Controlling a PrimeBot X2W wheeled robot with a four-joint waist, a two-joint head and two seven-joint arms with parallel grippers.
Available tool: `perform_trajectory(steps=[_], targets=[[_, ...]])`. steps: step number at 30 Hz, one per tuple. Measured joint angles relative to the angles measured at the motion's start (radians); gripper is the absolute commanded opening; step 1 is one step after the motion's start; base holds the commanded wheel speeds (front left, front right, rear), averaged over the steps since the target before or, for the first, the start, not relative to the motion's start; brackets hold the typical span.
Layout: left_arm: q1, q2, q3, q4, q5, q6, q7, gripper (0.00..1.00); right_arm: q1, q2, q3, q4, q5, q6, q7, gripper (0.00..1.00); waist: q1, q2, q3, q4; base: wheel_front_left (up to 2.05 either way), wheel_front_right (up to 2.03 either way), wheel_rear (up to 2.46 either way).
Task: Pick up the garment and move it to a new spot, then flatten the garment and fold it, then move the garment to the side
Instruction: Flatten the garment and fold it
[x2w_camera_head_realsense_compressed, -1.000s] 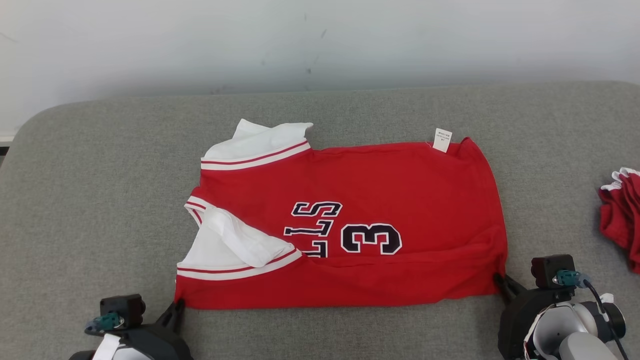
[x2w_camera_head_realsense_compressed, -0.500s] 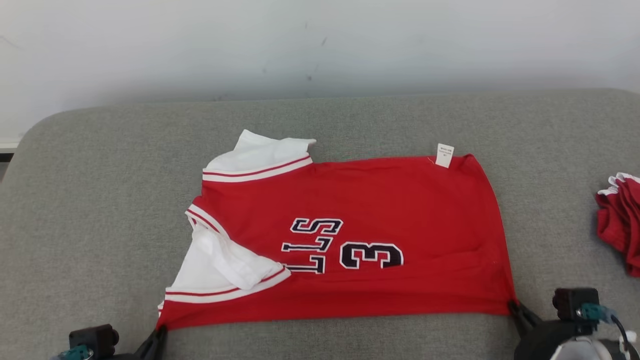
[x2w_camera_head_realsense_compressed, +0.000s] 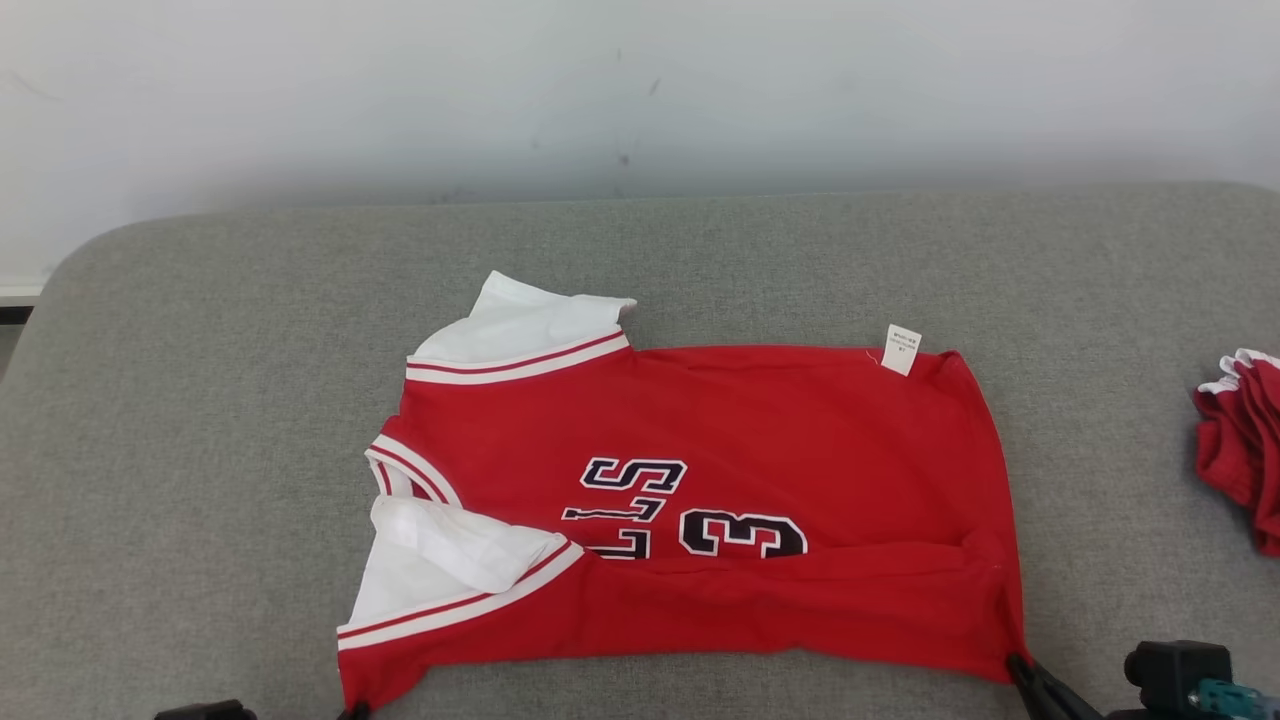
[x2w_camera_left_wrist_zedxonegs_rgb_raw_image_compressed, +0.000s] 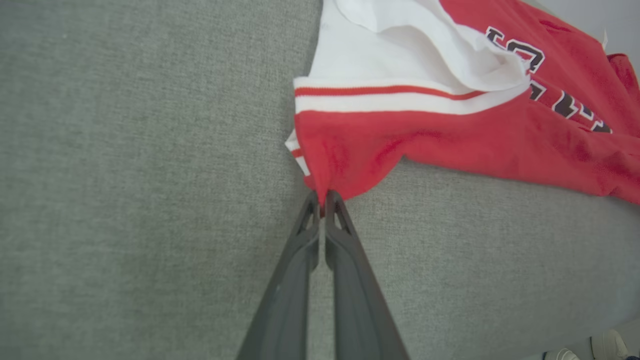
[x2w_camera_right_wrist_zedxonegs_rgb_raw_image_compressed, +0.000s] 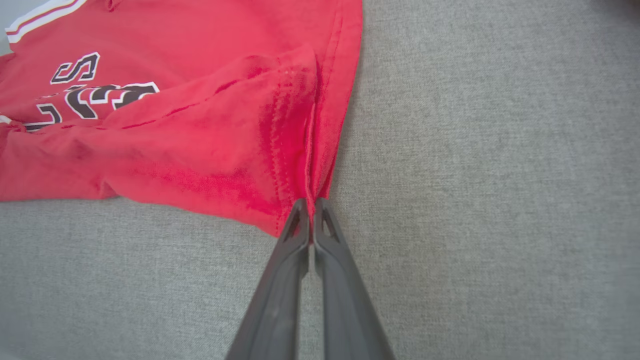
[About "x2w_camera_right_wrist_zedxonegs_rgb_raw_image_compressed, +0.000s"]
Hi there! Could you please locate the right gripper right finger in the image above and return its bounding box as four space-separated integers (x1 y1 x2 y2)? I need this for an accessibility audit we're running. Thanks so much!
312 197 396 360

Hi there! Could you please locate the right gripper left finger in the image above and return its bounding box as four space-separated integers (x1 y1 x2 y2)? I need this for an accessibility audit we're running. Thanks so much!
226 198 311 360

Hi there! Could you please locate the red jersey black lettering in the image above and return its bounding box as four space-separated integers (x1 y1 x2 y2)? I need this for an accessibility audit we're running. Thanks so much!
0 0 364 239

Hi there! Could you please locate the grey fabric sofa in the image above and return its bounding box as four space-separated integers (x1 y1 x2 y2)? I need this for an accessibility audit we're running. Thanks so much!
0 0 640 360

